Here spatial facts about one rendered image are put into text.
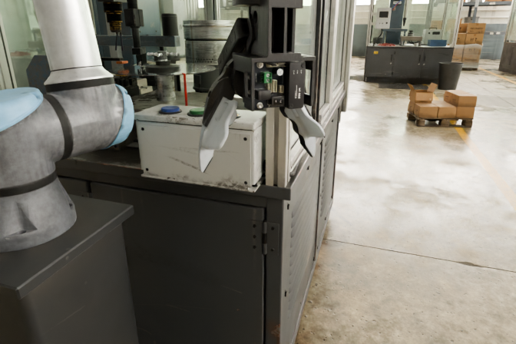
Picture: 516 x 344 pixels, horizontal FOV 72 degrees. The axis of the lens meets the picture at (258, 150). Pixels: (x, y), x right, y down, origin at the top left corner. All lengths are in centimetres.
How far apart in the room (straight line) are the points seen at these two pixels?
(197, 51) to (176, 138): 110
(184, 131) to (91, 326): 40
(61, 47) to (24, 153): 19
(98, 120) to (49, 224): 19
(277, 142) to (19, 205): 47
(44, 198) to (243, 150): 36
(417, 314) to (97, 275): 127
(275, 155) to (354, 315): 97
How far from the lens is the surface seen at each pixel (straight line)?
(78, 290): 71
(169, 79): 118
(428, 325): 164
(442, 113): 453
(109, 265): 75
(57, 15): 71
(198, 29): 183
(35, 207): 67
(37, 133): 64
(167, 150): 80
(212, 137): 40
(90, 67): 70
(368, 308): 164
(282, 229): 85
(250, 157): 72
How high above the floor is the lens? 107
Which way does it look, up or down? 19 degrees down
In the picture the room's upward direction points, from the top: straight up
